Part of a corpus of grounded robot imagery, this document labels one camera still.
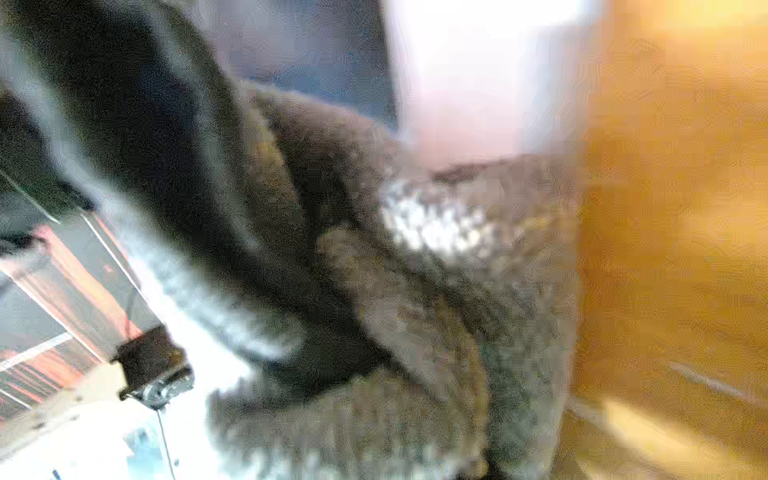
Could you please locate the grey microfibre cloth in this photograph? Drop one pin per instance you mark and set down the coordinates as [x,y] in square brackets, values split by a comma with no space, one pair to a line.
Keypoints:
[348,313]

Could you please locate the white drawing tablet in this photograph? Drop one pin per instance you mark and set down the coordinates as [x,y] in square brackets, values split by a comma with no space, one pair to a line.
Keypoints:
[461,81]

